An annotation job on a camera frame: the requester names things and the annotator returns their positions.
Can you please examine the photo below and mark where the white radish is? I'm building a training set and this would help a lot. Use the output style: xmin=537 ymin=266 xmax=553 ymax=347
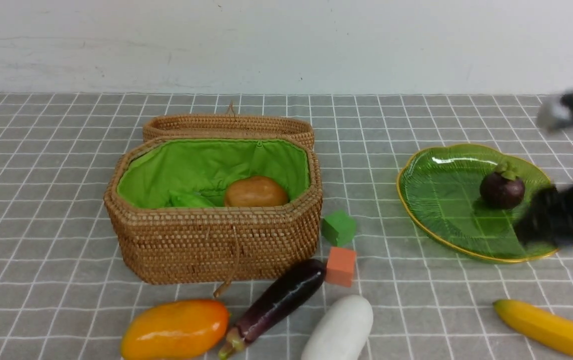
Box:
xmin=300 ymin=294 xmax=374 ymax=360

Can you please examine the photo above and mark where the dark purple mangosteen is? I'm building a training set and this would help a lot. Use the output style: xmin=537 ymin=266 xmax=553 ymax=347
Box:
xmin=479 ymin=161 xmax=526 ymax=210

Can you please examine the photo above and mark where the orange yellow mango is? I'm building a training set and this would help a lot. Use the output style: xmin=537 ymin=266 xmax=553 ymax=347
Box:
xmin=120 ymin=299 xmax=230 ymax=360

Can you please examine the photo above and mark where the woven rattan basket green lining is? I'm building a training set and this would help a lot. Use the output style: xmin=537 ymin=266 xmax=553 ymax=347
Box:
xmin=104 ymin=135 xmax=324 ymax=286

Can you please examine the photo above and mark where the orange foam cube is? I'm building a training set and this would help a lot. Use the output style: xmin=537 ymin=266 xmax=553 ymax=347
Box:
xmin=325 ymin=246 xmax=357 ymax=289

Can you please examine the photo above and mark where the grey checkered tablecloth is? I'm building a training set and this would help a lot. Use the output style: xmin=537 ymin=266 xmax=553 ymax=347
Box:
xmin=0 ymin=93 xmax=573 ymax=360

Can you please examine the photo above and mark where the dark purple eggplant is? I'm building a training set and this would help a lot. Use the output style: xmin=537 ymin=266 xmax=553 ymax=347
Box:
xmin=218 ymin=259 xmax=327 ymax=360

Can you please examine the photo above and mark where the yellow banana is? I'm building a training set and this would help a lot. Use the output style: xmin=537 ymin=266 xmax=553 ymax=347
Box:
xmin=493 ymin=299 xmax=573 ymax=357

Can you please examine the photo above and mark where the green glass leaf plate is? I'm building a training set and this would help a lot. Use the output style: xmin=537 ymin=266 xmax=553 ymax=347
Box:
xmin=397 ymin=143 xmax=558 ymax=264

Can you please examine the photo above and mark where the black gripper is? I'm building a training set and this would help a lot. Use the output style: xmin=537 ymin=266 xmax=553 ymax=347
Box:
xmin=513 ymin=185 xmax=573 ymax=249

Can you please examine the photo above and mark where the light green bitter gourd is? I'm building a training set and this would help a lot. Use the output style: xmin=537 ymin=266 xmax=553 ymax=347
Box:
xmin=166 ymin=190 xmax=216 ymax=208

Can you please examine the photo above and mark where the green foam cube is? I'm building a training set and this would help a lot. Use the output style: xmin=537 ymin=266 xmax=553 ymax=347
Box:
xmin=320 ymin=210 xmax=357 ymax=248

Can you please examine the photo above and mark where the brown potato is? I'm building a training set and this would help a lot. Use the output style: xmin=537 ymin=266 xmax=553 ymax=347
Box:
xmin=224 ymin=175 xmax=290 ymax=207

